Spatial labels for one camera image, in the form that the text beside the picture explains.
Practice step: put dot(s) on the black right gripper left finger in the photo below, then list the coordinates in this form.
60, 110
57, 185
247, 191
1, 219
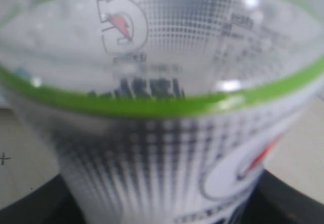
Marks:
51, 203

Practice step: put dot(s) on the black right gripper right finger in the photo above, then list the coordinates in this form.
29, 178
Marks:
273, 201

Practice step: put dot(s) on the clear plastic drink bottle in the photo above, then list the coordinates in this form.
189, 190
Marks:
161, 111

